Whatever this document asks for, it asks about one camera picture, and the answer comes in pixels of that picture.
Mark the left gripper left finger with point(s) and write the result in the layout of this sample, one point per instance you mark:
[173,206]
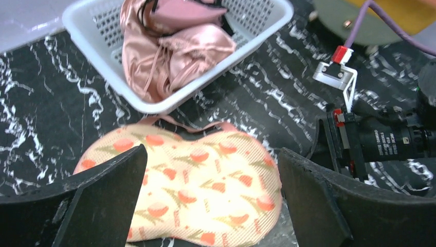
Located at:
[91,208]

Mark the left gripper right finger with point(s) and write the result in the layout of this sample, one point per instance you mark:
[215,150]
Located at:
[331,209]

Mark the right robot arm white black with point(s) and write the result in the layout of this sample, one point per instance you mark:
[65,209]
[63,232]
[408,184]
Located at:
[393,134]

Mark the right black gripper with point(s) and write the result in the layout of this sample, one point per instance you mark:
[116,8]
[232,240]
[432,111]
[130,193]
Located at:
[337,146]

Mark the white orange toy washing drum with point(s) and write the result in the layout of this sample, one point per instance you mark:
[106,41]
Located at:
[339,18]

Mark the peach patterned mesh laundry bag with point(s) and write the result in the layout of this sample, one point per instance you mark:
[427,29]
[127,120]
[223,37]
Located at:
[223,189]

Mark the pink satin garment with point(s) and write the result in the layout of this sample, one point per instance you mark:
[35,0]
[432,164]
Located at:
[155,68]

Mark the white plastic basket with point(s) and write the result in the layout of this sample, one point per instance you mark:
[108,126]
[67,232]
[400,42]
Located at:
[94,26]

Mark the pink bra black trim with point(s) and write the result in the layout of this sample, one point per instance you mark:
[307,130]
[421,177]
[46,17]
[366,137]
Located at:
[165,18]

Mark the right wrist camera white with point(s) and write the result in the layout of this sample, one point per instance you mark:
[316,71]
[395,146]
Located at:
[337,75]

